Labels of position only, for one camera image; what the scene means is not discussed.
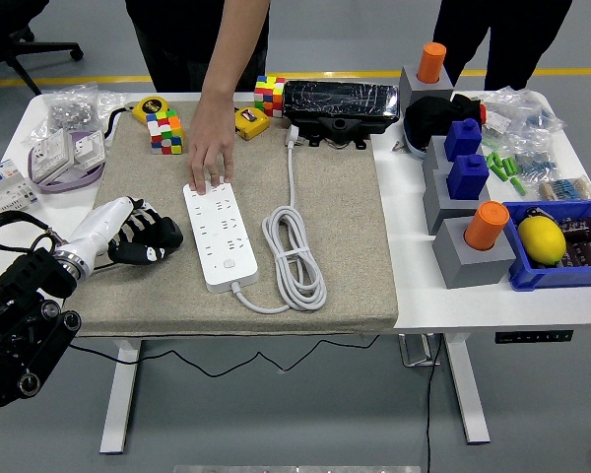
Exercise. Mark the black film-wrapped device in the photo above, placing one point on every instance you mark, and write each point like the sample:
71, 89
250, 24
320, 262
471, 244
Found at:
340, 101

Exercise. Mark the silver under-table bracket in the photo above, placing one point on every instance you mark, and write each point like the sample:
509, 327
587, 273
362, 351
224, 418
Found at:
416, 351

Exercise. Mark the blue peg block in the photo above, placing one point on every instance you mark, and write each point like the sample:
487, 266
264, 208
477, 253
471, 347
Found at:
467, 177
463, 138

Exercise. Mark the white circuit breaker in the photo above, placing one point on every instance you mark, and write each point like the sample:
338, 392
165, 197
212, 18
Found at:
5, 189

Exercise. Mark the person's forearm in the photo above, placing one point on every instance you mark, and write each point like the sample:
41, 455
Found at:
234, 49

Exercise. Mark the bag of blue components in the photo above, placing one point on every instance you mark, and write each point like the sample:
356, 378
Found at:
534, 162

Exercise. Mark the white wall switch panel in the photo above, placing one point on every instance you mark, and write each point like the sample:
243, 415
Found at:
51, 155

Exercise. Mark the grey-brown mat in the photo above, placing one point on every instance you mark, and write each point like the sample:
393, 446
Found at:
325, 222

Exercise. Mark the scrambled colourful puzzle cube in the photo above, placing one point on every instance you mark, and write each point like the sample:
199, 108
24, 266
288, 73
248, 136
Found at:
270, 96
166, 133

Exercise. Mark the clear bag of screws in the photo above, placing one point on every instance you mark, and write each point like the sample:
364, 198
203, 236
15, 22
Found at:
69, 113

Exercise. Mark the black office chair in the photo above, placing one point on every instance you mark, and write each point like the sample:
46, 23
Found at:
0, 15

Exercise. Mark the orange cylinder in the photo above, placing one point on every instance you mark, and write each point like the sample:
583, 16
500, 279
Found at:
485, 224
432, 61

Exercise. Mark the grey block with hole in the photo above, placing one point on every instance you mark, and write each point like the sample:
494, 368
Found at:
436, 202
434, 155
413, 86
473, 271

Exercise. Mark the person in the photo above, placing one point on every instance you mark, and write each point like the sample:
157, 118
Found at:
177, 29

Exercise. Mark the round yellow tape measure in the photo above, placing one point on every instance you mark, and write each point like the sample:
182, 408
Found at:
150, 107

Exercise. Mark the empty clear plastic bag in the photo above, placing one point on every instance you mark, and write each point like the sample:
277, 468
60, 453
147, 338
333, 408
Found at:
109, 101

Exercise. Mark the blue plastic bin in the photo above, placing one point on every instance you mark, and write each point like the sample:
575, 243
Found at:
546, 278

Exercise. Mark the green plastic wall anchor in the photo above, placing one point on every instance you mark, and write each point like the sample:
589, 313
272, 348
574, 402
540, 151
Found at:
492, 160
509, 166
518, 186
498, 172

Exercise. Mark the white blue rimmed object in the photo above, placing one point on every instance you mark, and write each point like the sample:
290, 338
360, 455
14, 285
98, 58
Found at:
416, 147

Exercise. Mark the black desk control panel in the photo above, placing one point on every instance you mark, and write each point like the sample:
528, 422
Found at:
532, 336

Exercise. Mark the small white bagged box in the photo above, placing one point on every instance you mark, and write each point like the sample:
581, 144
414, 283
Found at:
495, 122

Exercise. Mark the black plug adapter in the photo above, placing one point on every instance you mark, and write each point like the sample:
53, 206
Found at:
167, 234

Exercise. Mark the bag of striped resistors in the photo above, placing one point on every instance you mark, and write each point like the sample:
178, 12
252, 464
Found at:
566, 188

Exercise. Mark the white power strip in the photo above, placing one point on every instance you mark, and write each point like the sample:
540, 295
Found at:
221, 236

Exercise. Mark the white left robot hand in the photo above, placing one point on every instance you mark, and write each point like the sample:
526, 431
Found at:
101, 226

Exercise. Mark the clear bag of parts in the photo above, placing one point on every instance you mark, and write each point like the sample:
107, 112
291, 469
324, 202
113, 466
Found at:
527, 111

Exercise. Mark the white wall socket panel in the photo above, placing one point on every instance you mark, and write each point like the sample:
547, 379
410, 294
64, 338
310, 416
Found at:
87, 148

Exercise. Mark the brown capacitor pile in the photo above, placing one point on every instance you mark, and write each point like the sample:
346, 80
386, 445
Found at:
588, 241

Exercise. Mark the squarish yellow tape measure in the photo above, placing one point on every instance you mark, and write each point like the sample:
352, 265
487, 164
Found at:
253, 123

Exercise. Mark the small black white object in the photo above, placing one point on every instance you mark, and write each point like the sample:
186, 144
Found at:
534, 213

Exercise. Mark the purple plastic tray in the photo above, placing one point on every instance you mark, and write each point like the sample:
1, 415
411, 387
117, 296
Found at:
69, 186

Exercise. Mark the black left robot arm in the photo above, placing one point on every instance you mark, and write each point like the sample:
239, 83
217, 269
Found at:
19, 335

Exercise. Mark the black cloth bundle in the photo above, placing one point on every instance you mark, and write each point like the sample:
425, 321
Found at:
428, 115

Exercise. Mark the person's hand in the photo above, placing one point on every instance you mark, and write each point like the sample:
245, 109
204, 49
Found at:
212, 143

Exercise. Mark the white table leg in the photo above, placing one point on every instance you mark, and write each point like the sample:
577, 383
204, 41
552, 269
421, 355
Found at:
120, 399
465, 394

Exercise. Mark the yellow lemon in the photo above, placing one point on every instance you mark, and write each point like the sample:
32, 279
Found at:
542, 239

